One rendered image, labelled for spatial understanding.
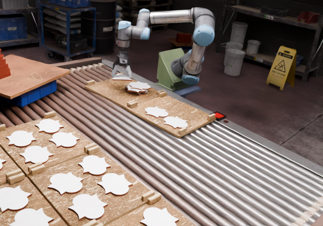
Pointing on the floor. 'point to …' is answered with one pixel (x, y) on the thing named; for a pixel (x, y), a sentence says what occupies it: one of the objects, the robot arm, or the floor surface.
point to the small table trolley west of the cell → (51, 54)
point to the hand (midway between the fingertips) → (121, 77)
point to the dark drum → (105, 3)
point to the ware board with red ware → (182, 41)
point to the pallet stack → (142, 3)
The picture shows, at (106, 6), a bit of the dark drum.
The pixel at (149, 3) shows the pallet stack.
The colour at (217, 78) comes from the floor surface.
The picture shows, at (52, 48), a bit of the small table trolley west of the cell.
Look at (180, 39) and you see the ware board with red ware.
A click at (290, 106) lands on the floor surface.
